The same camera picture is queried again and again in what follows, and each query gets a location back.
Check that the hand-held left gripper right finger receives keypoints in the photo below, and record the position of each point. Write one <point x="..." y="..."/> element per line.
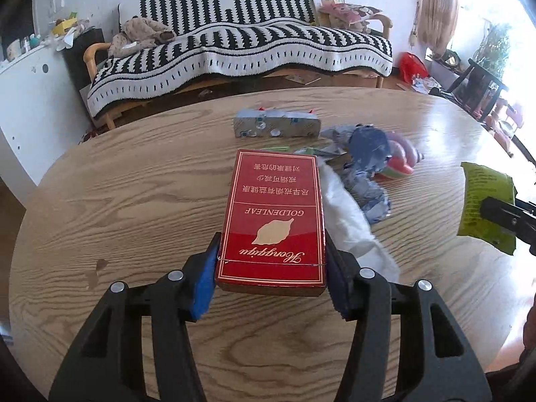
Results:
<point x="339" y="289"/>

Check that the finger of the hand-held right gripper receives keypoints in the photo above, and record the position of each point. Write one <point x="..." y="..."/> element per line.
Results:
<point x="504" y="213"/>

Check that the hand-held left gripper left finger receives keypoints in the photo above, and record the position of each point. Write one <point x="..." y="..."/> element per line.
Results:
<point x="203" y="289"/>

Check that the green snack packet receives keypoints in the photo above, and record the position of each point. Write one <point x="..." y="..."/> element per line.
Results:
<point x="481" y="192"/>

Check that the white plastic bag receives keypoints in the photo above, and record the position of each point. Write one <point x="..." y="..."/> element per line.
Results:
<point x="347" y="222"/>

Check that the red cigarette box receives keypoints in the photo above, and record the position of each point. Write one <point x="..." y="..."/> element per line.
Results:
<point x="272" y="226"/>

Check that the blue wrapper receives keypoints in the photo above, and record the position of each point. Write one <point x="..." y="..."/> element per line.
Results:
<point x="368" y="150"/>

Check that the black chair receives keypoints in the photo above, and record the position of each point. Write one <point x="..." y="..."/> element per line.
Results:
<point x="481" y="88"/>

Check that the potted plant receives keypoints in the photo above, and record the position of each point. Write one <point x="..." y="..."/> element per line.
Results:
<point x="496" y="42"/>

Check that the red bag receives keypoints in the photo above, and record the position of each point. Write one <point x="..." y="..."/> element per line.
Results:
<point x="412" y="67"/>

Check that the grey block with pins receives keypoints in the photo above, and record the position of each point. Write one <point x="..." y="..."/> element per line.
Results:
<point x="272" y="125"/>

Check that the beige curtain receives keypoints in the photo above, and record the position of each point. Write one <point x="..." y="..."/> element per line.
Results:
<point x="439" y="8"/>

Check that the pink floral cushion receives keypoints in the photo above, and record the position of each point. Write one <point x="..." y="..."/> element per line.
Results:
<point x="347" y="12"/>

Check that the black white striped blanket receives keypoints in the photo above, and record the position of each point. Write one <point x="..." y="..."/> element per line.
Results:
<point x="251" y="37"/>

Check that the white cabinet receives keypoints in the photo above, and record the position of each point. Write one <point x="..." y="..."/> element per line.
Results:
<point x="33" y="92"/>

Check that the black side cabinet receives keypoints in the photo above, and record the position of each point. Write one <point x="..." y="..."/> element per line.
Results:
<point x="81" y="58"/>

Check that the wooden sofa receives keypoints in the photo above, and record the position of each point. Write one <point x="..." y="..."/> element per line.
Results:
<point x="93" y="52"/>

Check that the beige clothes pile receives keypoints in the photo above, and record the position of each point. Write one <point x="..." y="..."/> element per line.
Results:
<point x="138" y="35"/>

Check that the yellow box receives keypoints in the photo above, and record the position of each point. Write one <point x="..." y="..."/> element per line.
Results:
<point x="63" y="28"/>

